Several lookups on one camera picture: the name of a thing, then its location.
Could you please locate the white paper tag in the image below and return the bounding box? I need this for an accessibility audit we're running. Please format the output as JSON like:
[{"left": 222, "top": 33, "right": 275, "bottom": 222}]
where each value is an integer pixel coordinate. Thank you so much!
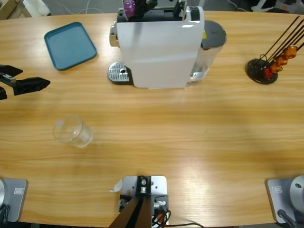
[{"left": 109, "top": 179, "right": 123, "bottom": 193}]

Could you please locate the black base cable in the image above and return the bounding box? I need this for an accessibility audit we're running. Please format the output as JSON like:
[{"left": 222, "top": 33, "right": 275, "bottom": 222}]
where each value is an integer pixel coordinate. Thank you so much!
[
  {"left": 277, "top": 209, "right": 298, "bottom": 228},
  {"left": 0, "top": 204, "right": 11, "bottom": 223}
]

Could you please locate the clear water tank dark lid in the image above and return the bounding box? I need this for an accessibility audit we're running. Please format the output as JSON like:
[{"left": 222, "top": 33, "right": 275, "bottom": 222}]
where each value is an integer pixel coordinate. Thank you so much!
[{"left": 187, "top": 20, "right": 227, "bottom": 84}]

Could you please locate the clear glass cup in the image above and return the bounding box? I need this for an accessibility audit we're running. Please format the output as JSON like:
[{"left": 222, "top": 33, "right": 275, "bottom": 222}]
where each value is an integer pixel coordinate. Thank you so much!
[{"left": 53, "top": 114, "right": 95, "bottom": 148}]

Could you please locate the orange mount block cable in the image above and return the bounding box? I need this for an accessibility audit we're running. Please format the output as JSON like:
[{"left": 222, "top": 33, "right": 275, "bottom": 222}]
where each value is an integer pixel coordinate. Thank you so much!
[{"left": 152, "top": 212, "right": 167, "bottom": 226}]

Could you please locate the white foam block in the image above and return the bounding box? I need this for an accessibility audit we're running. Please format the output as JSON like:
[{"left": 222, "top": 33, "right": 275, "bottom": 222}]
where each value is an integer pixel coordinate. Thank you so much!
[{"left": 22, "top": 0, "right": 52, "bottom": 17}]

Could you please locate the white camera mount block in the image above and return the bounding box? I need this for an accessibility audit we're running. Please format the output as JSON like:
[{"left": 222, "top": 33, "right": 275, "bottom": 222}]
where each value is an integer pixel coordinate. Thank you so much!
[{"left": 121, "top": 175, "right": 169, "bottom": 226}]

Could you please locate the black mount block cable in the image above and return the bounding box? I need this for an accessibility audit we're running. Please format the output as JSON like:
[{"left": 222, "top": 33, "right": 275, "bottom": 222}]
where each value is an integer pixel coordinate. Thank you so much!
[{"left": 163, "top": 209, "right": 205, "bottom": 228}]

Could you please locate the black capsule holder with rods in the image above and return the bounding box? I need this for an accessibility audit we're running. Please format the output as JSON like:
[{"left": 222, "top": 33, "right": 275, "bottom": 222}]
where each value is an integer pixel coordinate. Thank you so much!
[{"left": 246, "top": 15, "right": 304, "bottom": 85}]

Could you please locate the dark camera post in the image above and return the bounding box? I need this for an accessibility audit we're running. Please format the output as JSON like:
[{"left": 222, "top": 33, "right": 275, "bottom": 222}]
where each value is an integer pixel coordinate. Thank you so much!
[{"left": 109, "top": 175, "right": 152, "bottom": 228}]

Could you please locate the white capsule coffee machine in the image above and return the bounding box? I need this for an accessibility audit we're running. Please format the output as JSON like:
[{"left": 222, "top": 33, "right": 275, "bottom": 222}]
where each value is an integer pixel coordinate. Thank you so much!
[{"left": 109, "top": 0, "right": 205, "bottom": 90}]

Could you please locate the grey orange floor device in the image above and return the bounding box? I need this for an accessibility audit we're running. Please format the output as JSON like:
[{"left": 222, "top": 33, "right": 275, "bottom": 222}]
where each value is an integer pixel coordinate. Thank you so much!
[{"left": 275, "top": 0, "right": 304, "bottom": 14}]

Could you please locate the teal plastic tray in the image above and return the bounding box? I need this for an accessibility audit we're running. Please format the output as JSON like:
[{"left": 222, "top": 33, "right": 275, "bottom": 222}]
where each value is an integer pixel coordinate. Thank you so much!
[{"left": 44, "top": 21, "right": 98, "bottom": 71}]

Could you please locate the purple coffee capsule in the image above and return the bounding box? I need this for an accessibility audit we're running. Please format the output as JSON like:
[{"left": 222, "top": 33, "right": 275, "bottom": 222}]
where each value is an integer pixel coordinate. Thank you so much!
[{"left": 122, "top": 0, "right": 136, "bottom": 19}]

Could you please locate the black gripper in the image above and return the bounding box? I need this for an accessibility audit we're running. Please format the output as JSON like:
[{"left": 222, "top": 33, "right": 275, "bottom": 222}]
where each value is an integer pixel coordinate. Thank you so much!
[
  {"left": 0, "top": 64, "right": 51, "bottom": 101},
  {"left": 129, "top": 0, "right": 159, "bottom": 21}
]

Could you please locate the white floor cable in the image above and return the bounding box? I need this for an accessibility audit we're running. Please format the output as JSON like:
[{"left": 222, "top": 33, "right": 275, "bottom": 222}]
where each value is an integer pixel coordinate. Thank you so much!
[{"left": 57, "top": 0, "right": 110, "bottom": 15}]

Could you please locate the white chair base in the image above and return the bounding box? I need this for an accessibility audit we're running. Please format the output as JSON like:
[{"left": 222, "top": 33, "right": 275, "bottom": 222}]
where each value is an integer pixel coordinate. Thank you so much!
[{"left": 251, "top": 0, "right": 275, "bottom": 12}]

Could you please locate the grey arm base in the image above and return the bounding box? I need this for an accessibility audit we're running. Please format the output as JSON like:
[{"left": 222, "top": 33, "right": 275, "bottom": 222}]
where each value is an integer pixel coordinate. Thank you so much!
[
  {"left": 0, "top": 177, "right": 29, "bottom": 223},
  {"left": 265, "top": 175, "right": 304, "bottom": 224}
]

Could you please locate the brown cardboard box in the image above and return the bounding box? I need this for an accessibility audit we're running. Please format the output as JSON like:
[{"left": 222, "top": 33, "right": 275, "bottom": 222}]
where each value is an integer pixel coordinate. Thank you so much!
[{"left": 0, "top": 0, "right": 31, "bottom": 21}]

